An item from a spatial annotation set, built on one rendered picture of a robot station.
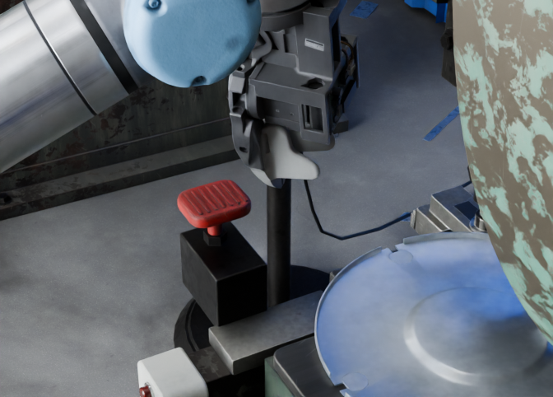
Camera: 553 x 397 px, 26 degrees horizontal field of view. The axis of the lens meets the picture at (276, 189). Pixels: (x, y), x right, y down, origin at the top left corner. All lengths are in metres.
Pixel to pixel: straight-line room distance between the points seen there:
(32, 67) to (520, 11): 0.31
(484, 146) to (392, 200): 2.13
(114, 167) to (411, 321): 1.66
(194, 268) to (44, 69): 0.68
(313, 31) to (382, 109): 2.07
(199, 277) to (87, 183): 1.35
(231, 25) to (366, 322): 0.49
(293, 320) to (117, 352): 0.97
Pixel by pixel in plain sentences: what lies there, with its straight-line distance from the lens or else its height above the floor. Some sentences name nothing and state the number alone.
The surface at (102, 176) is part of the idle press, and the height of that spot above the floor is 0.03.
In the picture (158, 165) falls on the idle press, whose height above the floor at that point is 0.03.
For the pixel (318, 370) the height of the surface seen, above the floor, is 0.78.
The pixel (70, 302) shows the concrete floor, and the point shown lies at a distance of 2.35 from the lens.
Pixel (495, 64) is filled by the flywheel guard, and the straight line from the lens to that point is 0.45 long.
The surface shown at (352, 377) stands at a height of 0.78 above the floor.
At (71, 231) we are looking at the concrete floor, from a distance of 2.54.
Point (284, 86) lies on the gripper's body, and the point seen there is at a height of 1.05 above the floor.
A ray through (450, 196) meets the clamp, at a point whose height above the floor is 0.76.
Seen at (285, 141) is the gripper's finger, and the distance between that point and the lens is 0.95.
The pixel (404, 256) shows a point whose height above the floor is 0.78.
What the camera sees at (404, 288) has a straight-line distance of 1.12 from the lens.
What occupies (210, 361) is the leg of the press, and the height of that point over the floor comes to 0.62.
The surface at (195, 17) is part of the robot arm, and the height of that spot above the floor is 1.20.
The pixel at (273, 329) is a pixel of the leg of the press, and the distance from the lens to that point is 1.28.
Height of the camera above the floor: 1.48
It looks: 34 degrees down
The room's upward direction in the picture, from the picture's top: straight up
